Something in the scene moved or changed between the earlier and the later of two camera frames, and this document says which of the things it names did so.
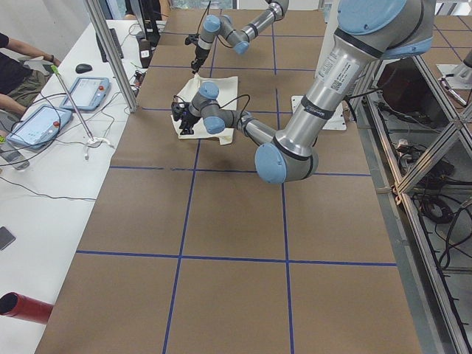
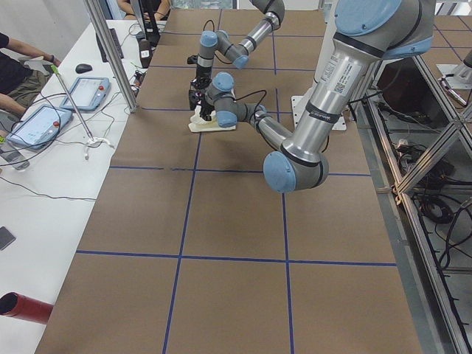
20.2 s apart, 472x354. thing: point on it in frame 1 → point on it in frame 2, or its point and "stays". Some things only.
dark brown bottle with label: x=145 y=50 stays
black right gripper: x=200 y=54 → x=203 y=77
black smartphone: x=6 y=238 stays
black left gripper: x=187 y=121 → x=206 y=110
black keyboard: x=116 y=40 stays
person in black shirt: x=20 y=85 stays
